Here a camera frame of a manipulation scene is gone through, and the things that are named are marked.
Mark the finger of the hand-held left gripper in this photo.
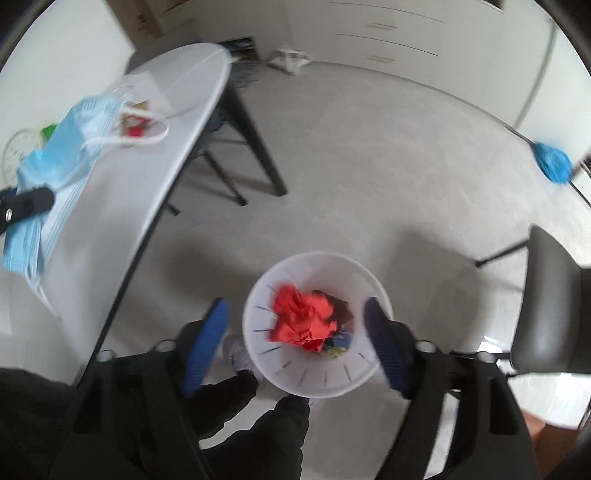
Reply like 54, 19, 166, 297
0, 185, 55, 234

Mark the black table leg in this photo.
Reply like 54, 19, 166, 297
221, 85, 288, 197

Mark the blue plastic bag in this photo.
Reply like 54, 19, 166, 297
534, 143, 574, 184

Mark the white wall clock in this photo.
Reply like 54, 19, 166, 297
1, 128, 45, 186

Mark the white plastic bag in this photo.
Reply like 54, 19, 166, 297
270, 47, 313, 75

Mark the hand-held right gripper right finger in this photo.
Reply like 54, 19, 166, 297
364, 296, 541, 480

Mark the brown box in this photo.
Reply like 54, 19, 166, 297
526, 412, 579, 445

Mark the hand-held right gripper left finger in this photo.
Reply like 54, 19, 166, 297
60, 298, 232, 480

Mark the black foam sheet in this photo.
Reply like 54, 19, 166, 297
313, 290, 355, 325

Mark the blue face mask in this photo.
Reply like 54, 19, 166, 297
2, 90, 170, 288

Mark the red paper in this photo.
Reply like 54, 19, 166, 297
267, 283, 341, 354

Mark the grey sneaker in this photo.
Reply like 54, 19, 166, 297
223, 334, 267, 389

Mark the beige drawer cabinet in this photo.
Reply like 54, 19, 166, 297
285, 0, 509, 85

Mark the pink plastic bin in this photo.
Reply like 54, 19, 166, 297
242, 251, 394, 399

